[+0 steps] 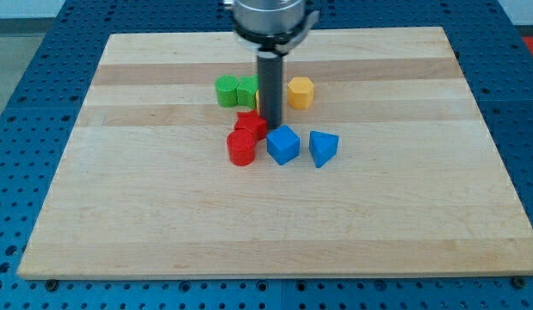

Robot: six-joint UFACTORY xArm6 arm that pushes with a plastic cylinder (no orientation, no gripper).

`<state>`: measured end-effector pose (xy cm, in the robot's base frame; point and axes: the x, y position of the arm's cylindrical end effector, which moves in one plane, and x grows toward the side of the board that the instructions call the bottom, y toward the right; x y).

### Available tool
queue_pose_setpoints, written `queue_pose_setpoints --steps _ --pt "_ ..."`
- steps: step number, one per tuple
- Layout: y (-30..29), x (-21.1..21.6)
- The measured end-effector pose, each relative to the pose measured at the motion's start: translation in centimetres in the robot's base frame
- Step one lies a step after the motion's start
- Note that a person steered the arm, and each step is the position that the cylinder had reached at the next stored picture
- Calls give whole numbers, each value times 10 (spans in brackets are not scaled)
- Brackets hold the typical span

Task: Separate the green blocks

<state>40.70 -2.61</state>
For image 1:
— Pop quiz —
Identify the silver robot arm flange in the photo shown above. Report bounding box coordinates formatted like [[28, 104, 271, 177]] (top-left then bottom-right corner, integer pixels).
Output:
[[221, 0, 320, 57]]

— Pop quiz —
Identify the blue cube block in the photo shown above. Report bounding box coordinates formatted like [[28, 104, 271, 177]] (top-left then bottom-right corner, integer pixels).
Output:
[[266, 125, 301, 165]]

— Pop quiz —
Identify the red cylinder block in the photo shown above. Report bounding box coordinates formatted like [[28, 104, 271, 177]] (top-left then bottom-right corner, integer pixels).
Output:
[[226, 129, 256, 166]]

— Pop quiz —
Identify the red star block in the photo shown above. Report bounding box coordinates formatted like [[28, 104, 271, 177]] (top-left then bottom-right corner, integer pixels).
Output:
[[234, 109, 268, 141]]

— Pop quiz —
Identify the blue triangular prism block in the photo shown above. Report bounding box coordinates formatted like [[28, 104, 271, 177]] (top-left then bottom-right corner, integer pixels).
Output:
[[308, 131, 339, 168]]

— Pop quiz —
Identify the yellow block behind rod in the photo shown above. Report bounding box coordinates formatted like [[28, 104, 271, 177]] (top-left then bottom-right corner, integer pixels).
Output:
[[255, 90, 260, 115]]

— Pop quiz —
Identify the green star block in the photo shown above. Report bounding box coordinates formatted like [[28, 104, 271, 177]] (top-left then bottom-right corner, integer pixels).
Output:
[[236, 75, 258, 109]]

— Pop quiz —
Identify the yellow hexagon block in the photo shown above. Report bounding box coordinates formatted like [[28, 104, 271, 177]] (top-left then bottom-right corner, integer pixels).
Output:
[[288, 77, 314, 109]]

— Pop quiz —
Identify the green cylinder block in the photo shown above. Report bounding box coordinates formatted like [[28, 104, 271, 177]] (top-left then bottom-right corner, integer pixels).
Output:
[[214, 75, 239, 108]]

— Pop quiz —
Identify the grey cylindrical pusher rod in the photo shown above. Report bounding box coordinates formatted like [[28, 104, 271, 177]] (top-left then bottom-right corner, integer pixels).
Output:
[[257, 50, 283, 130]]

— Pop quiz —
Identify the wooden board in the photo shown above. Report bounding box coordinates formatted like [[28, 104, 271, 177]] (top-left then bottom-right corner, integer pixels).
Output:
[[18, 27, 533, 280]]

